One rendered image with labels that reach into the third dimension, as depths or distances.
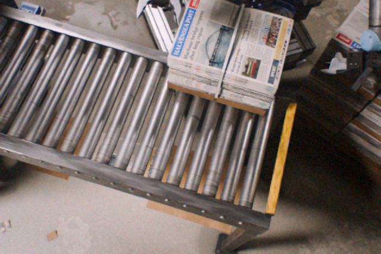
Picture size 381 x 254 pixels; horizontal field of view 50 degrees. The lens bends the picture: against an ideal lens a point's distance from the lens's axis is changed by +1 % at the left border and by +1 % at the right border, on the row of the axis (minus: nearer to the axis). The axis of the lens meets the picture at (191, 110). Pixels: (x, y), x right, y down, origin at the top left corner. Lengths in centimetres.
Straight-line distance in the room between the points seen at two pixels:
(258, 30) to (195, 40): 22
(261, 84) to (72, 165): 69
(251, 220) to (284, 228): 87
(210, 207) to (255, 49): 55
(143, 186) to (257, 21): 69
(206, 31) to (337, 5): 175
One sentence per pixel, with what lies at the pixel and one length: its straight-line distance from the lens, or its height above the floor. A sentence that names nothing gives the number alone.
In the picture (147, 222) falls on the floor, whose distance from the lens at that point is 220.
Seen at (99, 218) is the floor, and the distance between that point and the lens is 222.
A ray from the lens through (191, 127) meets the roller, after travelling 148.
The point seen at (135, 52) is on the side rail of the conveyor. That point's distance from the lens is 162.
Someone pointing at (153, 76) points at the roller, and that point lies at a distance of 157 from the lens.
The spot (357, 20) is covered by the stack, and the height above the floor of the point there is 83.
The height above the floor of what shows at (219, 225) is 0.
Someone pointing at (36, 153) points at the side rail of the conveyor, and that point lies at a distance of 151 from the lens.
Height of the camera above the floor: 217
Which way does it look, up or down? 65 degrees down
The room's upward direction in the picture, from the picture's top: 9 degrees clockwise
